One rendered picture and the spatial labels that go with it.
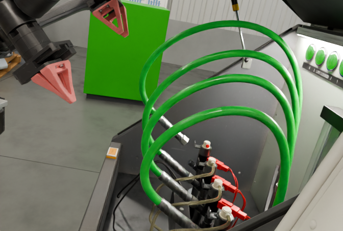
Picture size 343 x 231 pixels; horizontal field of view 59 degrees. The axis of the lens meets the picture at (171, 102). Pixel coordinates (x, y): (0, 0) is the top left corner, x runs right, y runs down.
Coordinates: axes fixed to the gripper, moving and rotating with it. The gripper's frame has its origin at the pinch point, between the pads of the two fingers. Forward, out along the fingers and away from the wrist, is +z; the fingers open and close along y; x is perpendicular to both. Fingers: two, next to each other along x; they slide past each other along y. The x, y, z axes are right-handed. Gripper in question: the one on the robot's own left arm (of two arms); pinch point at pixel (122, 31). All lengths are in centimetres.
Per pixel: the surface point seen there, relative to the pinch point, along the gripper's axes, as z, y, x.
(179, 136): 29.5, -5.5, 0.2
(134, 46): -64, 302, 43
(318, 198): 39, -42, -15
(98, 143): 19, 206, 109
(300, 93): 34.7, -4.7, -28.2
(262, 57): 23.2, -16.6, -22.8
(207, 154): 36.5, -4.2, -3.1
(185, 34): 10.9, -11.5, -12.9
